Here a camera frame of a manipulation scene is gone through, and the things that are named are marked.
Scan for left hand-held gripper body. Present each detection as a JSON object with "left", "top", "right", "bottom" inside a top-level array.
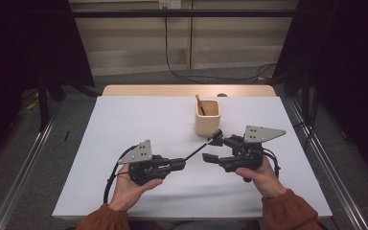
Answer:
[{"left": 117, "top": 139, "right": 174, "bottom": 187}]

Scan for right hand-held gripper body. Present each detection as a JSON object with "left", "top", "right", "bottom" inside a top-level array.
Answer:
[{"left": 219, "top": 125, "right": 288, "bottom": 184}]

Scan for black makeup brush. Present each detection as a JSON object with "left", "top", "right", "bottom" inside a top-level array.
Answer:
[{"left": 183, "top": 128, "right": 224, "bottom": 163}]

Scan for beige square cup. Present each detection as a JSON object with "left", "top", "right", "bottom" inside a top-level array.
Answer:
[{"left": 194, "top": 99, "right": 222, "bottom": 138}]

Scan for person's left hand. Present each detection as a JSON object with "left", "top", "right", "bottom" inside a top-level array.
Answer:
[{"left": 107, "top": 164, "right": 164, "bottom": 213}]

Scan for person's right hand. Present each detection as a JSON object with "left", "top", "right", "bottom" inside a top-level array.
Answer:
[{"left": 235, "top": 155, "right": 288, "bottom": 199}]

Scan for white table mat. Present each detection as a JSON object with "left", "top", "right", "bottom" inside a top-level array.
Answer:
[{"left": 52, "top": 95, "right": 334, "bottom": 220}]

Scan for black metal stand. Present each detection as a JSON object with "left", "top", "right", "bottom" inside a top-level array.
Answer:
[{"left": 35, "top": 72, "right": 51, "bottom": 132}]

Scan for black horizontal bar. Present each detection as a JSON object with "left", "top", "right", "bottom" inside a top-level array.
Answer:
[{"left": 71, "top": 9, "right": 299, "bottom": 19}]

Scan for yellow tape strip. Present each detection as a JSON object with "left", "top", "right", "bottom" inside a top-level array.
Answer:
[{"left": 25, "top": 99, "right": 41, "bottom": 111}]

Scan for black curtain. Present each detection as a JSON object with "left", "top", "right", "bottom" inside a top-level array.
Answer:
[
  {"left": 272, "top": 0, "right": 368, "bottom": 176},
  {"left": 0, "top": 0, "right": 96, "bottom": 169}
]

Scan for right hand-held gripper cable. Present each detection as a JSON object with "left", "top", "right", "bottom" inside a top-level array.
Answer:
[{"left": 262, "top": 147, "right": 283, "bottom": 179}]

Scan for black floor cables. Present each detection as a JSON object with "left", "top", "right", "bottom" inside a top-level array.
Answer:
[{"left": 294, "top": 92, "right": 321, "bottom": 151}]

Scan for aluminium floor rail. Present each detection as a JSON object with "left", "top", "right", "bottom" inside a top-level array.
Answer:
[
  {"left": 288, "top": 98, "right": 368, "bottom": 230},
  {"left": 0, "top": 103, "right": 62, "bottom": 230}
]

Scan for black wall cable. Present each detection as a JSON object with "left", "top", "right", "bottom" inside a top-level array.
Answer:
[{"left": 163, "top": 15, "right": 278, "bottom": 85}]

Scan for white wall socket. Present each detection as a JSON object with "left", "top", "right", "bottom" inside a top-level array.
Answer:
[{"left": 158, "top": 0, "right": 183, "bottom": 10}]

